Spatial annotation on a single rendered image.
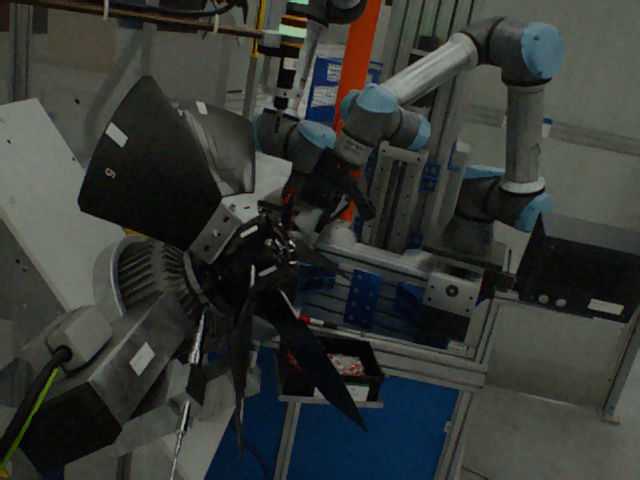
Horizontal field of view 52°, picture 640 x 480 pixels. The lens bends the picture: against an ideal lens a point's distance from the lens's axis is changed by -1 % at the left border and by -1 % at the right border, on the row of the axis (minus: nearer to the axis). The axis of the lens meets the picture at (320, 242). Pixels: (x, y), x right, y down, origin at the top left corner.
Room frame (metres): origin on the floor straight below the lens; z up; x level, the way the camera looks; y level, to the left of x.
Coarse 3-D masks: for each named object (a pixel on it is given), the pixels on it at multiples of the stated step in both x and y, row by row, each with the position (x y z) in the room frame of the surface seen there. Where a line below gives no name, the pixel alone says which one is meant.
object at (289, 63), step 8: (288, 48) 1.12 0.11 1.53; (296, 48) 1.13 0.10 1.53; (288, 56) 1.12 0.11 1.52; (296, 56) 1.13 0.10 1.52; (280, 64) 1.13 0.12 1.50; (288, 64) 1.12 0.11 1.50; (296, 64) 1.13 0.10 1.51; (280, 72) 1.13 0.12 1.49; (288, 72) 1.12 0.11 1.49; (280, 80) 1.13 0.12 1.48; (288, 80) 1.13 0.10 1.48; (288, 88) 1.13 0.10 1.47; (280, 104) 1.13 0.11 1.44
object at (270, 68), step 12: (264, 36) 1.10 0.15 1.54; (276, 36) 1.11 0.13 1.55; (264, 48) 1.11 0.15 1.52; (276, 48) 1.11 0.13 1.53; (264, 60) 1.13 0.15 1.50; (276, 60) 1.11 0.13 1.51; (264, 72) 1.12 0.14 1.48; (276, 72) 1.12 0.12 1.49; (264, 84) 1.12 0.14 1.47; (276, 84) 1.12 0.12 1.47; (276, 96) 1.11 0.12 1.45; (288, 96) 1.11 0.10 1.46; (300, 96) 1.13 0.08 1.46
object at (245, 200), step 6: (222, 198) 1.11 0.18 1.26; (228, 198) 1.12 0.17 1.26; (234, 198) 1.12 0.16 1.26; (240, 198) 1.13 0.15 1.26; (246, 198) 1.13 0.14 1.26; (228, 204) 1.11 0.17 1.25; (240, 204) 1.12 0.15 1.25; (246, 204) 1.12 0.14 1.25; (252, 204) 1.12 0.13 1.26; (240, 210) 1.11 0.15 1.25; (246, 210) 1.11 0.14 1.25; (252, 210) 1.11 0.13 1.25; (240, 216) 1.10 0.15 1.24; (246, 216) 1.10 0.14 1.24; (252, 216) 1.10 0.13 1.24; (240, 222) 1.08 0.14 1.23
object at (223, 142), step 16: (192, 112) 1.24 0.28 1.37; (208, 112) 1.27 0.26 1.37; (224, 112) 1.30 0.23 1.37; (192, 128) 1.21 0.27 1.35; (208, 128) 1.23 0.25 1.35; (224, 128) 1.25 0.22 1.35; (240, 128) 1.28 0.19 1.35; (208, 144) 1.19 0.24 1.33; (224, 144) 1.21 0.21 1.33; (240, 144) 1.24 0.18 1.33; (208, 160) 1.16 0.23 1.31; (224, 160) 1.18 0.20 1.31; (240, 160) 1.19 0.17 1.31; (224, 176) 1.15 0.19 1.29; (240, 176) 1.16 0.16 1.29; (224, 192) 1.12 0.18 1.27; (240, 192) 1.13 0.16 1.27
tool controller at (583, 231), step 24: (552, 216) 1.48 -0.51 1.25; (552, 240) 1.39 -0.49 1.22; (576, 240) 1.39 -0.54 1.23; (600, 240) 1.41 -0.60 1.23; (624, 240) 1.43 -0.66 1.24; (528, 264) 1.45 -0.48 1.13; (552, 264) 1.41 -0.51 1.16; (576, 264) 1.40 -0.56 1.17; (600, 264) 1.39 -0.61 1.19; (624, 264) 1.39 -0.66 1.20; (528, 288) 1.43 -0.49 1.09; (552, 288) 1.42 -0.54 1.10; (576, 288) 1.41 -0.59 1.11; (600, 288) 1.41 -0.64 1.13; (624, 288) 1.40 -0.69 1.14; (576, 312) 1.43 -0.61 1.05; (600, 312) 1.42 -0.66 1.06; (624, 312) 1.42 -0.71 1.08
